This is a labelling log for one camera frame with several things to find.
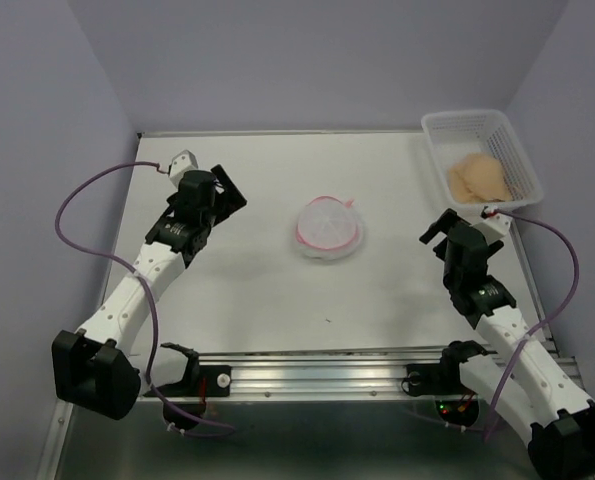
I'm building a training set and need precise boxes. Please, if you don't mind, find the beige bra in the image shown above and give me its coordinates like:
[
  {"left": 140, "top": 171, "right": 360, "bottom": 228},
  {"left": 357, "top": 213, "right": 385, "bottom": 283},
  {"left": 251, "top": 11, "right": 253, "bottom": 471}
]
[{"left": 448, "top": 153, "right": 512, "bottom": 204}]

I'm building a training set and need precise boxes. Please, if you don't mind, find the white mesh laundry bag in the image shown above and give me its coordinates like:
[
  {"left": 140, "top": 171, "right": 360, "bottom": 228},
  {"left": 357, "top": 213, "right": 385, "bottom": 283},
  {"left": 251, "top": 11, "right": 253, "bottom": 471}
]
[{"left": 294, "top": 195, "right": 365, "bottom": 261}]

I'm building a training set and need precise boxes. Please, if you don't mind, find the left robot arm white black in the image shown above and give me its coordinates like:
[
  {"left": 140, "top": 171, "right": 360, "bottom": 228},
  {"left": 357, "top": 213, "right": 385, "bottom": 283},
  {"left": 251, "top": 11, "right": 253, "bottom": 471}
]
[{"left": 51, "top": 158, "right": 247, "bottom": 420}]

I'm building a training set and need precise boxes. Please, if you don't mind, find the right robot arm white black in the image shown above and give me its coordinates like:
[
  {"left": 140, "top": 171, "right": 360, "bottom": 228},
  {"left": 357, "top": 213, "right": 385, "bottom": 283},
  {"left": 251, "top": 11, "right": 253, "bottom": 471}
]
[{"left": 407, "top": 207, "right": 595, "bottom": 479}]

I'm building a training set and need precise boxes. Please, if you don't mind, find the white plastic basket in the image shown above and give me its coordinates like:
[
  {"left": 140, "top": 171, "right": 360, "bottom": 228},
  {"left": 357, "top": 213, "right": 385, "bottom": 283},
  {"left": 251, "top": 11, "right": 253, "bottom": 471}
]
[{"left": 421, "top": 109, "right": 544, "bottom": 215}]

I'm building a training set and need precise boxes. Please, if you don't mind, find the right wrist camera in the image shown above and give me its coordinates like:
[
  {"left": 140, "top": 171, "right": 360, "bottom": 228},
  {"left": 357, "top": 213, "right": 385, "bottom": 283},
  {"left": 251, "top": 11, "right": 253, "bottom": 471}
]
[{"left": 474, "top": 205, "right": 512, "bottom": 245}]

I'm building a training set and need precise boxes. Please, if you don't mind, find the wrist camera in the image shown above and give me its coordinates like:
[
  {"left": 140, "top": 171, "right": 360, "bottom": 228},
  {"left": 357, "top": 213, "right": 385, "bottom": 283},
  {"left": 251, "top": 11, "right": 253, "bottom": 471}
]
[
  {"left": 474, "top": 205, "right": 512, "bottom": 245},
  {"left": 168, "top": 150, "right": 198, "bottom": 186}
]

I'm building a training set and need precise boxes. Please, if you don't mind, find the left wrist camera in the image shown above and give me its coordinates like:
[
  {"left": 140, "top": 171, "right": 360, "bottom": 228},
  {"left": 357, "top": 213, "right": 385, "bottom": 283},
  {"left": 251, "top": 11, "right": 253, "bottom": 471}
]
[{"left": 168, "top": 150, "right": 198, "bottom": 186}]

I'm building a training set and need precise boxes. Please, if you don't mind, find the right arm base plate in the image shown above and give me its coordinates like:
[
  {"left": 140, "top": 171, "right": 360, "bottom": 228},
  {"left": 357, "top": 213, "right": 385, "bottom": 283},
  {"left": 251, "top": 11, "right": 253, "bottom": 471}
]
[{"left": 401, "top": 340, "right": 488, "bottom": 397}]

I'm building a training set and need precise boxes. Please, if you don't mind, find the aluminium rail frame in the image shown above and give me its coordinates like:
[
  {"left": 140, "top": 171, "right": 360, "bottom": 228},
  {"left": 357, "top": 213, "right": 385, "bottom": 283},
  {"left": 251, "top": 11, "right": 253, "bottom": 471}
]
[{"left": 36, "top": 130, "right": 595, "bottom": 480}]

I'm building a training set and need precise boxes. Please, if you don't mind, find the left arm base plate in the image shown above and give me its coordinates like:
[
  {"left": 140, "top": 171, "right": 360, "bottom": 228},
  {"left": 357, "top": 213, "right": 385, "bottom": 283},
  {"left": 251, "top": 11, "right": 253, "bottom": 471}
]
[{"left": 152, "top": 342, "right": 232, "bottom": 400}]

